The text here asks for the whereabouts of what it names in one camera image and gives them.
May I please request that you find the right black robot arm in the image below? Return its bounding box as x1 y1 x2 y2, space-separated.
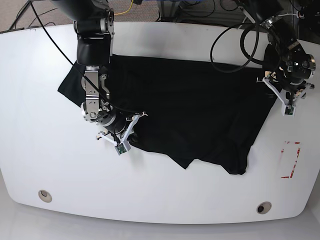
53 0 145 155

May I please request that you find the black t-shirt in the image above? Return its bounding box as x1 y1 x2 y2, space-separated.
57 53 280 176

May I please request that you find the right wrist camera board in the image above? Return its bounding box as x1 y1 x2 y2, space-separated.
114 142 127 156

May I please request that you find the left table cable grommet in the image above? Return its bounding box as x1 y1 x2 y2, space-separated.
38 190 53 203

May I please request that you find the black cable on floor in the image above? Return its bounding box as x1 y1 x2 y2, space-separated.
9 0 68 30

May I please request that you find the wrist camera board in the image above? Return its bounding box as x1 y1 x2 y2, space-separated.
114 142 127 156
284 105 296 117

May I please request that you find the table cable grommet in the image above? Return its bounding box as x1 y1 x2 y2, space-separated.
256 201 272 215
38 190 53 203

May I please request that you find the right table cable grommet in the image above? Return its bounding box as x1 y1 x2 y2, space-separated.
256 201 272 215

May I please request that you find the red tape rectangle marking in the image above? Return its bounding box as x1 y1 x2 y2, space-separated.
277 141 301 179

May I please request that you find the yellow cable on floor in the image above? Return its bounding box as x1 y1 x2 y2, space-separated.
114 0 133 16

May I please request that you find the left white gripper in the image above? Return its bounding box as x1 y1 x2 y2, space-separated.
256 77 315 116

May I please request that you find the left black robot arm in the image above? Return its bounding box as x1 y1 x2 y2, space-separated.
230 0 316 116

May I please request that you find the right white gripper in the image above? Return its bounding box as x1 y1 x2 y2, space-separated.
96 112 147 150

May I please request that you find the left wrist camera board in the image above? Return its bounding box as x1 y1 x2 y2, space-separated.
284 105 296 117

